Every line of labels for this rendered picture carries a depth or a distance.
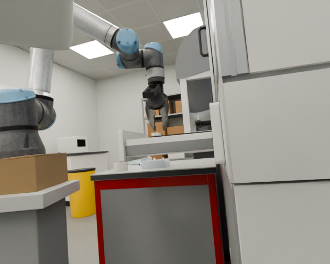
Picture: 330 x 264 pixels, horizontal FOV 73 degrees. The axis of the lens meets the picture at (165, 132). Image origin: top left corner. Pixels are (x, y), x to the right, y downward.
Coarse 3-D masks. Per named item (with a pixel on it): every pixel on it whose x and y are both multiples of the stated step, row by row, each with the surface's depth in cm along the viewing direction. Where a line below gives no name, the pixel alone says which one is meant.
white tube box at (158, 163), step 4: (148, 160) 119; (152, 160) 117; (156, 160) 110; (160, 160) 109; (164, 160) 109; (168, 160) 115; (144, 164) 111; (148, 164) 111; (152, 164) 110; (156, 164) 110; (160, 164) 109; (164, 164) 109; (168, 164) 114; (144, 168) 111; (148, 168) 111; (152, 168) 110
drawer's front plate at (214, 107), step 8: (216, 104) 39; (216, 112) 39; (216, 120) 39; (216, 128) 39; (216, 136) 39; (216, 144) 39; (216, 152) 39; (224, 152) 39; (216, 160) 39; (224, 160) 39
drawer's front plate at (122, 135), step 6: (120, 132) 77; (126, 132) 81; (132, 132) 86; (120, 138) 77; (126, 138) 80; (132, 138) 86; (138, 138) 93; (120, 144) 77; (120, 150) 76; (120, 156) 76; (144, 156) 98
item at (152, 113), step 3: (150, 111) 91; (153, 111) 91; (150, 114) 91; (153, 114) 91; (150, 117) 91; (153, 117) 92; (150, 120) 91; (153, 120) 91; (150, 123) 91; (153, 123) 91; (153, 126) 91; (153, 129) 91
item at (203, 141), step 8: (168, 136) 75; (176, 136) 74; (184, 136) 74; (192, 136) 73; (200, 136) 73; (208, 136) 72; (128, 144) 78; (136, 144) 77; (144, 144) 77; (152, 144) 76; (160, 144) 75; (168, 144) 75; (176, 144) 74; (184, 144) 74; (192, 144) 73; (200, 144) 72; (208, 144) 72; (128, 152) 78; (136, 152) 77; (144, 152) 76; (152, 152) 76; (160, 152) 75; (168, 152) 75; (176, 152) 74; (184, 152) 74
